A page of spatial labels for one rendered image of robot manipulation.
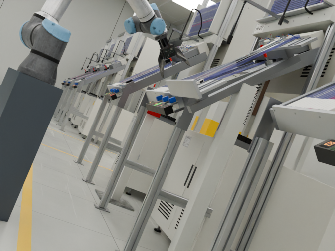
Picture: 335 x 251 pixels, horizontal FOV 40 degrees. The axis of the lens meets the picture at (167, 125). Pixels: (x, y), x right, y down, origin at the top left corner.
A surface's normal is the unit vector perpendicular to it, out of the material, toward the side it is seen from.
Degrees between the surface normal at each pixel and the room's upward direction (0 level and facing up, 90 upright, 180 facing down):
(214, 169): 90
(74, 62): 90
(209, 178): 90
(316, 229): 90
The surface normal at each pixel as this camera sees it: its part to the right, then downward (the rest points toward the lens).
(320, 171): -0.88, -0.37
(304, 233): 0.28, 0.11
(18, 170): 0.51, 0.21
